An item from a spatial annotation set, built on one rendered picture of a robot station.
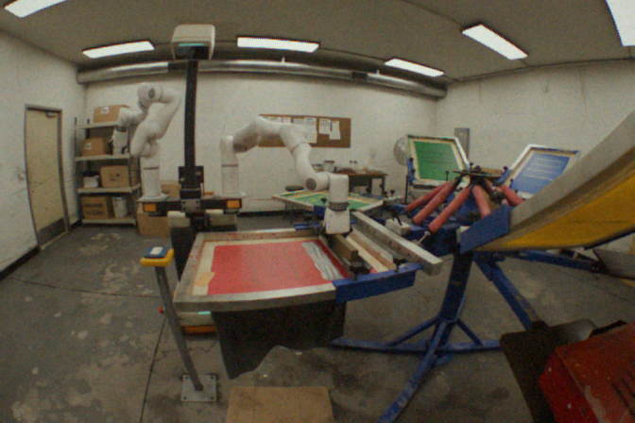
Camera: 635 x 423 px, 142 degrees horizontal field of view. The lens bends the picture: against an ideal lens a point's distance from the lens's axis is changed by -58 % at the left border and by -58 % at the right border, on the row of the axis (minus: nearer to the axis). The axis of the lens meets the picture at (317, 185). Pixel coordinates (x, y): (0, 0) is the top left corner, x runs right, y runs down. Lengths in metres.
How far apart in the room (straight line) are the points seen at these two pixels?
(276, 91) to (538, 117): 4.74
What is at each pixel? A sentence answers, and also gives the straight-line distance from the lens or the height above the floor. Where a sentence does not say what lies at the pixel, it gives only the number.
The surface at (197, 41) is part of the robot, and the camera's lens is 1.32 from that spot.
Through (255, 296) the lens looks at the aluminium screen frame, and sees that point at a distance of 0.76.
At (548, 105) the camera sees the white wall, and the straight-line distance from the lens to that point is 4.92.
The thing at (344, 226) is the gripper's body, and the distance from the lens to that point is 1.02.
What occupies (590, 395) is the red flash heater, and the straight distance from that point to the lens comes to 0.53.
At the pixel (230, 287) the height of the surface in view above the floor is 0.96.
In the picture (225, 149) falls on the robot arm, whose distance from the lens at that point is 1.34.
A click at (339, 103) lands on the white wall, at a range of 5.14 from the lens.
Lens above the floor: 1.42
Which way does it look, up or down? 10 degrees down
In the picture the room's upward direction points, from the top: 2 degrees clockwise
